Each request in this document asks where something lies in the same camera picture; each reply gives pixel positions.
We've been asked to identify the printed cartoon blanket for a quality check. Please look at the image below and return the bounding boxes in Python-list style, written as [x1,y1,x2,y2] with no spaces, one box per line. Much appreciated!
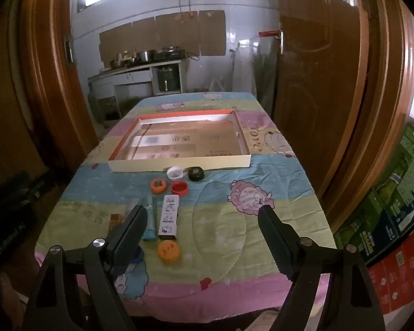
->
[34,91,337,318]

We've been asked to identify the brown wooden door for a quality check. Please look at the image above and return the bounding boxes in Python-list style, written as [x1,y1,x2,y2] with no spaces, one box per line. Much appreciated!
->
[272,0,363,194]

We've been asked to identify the white printed small box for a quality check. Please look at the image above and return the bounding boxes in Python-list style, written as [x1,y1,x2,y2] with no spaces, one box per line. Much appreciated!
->
[158,194,180,241]

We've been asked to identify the white kitchen counter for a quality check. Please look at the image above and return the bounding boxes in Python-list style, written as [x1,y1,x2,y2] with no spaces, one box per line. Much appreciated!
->
[88,58,189,111]

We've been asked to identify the cardboard wall sheet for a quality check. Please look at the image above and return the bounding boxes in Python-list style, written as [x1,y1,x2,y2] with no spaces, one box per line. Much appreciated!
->
[99,10,226,68]

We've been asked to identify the dark green air fryer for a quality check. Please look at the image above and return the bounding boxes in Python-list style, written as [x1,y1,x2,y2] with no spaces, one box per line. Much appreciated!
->
[158,67,181,94]

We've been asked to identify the teal tube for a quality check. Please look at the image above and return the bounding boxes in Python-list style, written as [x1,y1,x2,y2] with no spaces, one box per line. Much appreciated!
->
[141,196,157,241]

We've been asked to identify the red printed carton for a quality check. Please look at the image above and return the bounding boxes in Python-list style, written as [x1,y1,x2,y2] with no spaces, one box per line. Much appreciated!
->
[366,221,414,318]

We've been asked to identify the blue bottle cap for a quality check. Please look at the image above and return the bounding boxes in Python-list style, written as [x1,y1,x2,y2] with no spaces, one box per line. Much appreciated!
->
[129,246,145,265]

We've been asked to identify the green printed cartons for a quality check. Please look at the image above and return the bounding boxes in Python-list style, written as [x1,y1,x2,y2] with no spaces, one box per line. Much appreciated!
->
[333,121,414,266]

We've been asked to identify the orange rimmed cardboard box tray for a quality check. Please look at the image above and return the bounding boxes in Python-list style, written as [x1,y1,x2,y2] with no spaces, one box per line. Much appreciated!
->
[108,110,252,173]

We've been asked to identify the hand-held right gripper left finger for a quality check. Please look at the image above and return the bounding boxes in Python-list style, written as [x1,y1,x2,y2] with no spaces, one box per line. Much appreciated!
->
[22,204,149,331]

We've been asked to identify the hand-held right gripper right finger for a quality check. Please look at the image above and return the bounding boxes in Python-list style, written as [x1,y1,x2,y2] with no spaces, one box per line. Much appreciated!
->
[258,204,387,331]

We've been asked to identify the wooden door frame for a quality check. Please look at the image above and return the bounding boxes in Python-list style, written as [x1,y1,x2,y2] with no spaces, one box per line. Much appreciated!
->
[19,0,100,180]

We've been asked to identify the plain orange bottle cap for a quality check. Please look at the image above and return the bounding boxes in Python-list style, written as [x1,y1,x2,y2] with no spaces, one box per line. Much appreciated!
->
[158,241,181,263]

